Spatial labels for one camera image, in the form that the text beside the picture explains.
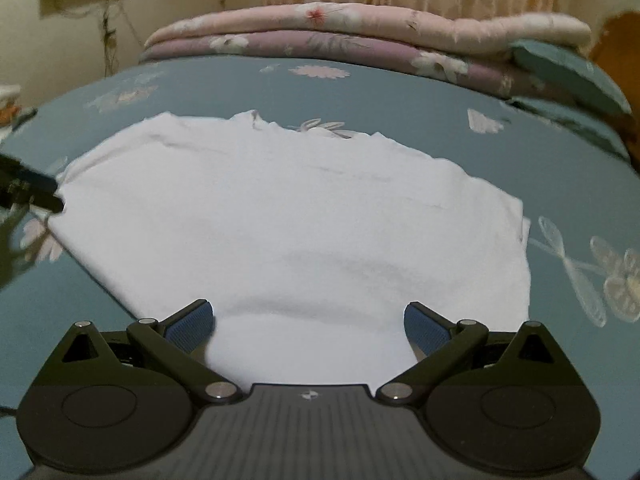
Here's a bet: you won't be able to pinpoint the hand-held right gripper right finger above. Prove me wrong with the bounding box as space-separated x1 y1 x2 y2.
376 303 573 403

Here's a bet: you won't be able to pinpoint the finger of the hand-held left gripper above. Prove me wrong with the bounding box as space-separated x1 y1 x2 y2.
0 152 66 216

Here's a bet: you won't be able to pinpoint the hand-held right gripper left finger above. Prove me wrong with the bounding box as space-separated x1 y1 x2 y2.
50 299 240 403

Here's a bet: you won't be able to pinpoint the white t-shirt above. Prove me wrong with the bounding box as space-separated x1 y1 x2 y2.
49 110 532 386

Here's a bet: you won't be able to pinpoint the white and orange object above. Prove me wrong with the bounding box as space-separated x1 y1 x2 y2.
0 85 36 136

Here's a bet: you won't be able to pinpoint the bed with blue floral sheet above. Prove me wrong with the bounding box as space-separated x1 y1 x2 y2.
0 52 640 461

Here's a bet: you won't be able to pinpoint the teal pillow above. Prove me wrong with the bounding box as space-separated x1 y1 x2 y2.
510 95 633 161
510 40 633 116

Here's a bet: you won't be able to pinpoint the purple floral quilt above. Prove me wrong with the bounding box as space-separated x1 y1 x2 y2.
140 32 546 101

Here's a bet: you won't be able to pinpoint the wooden headboard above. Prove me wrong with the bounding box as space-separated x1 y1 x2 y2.
590 10 640 171

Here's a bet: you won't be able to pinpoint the dark wall cables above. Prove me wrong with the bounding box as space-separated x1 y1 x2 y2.
95 0 131 78

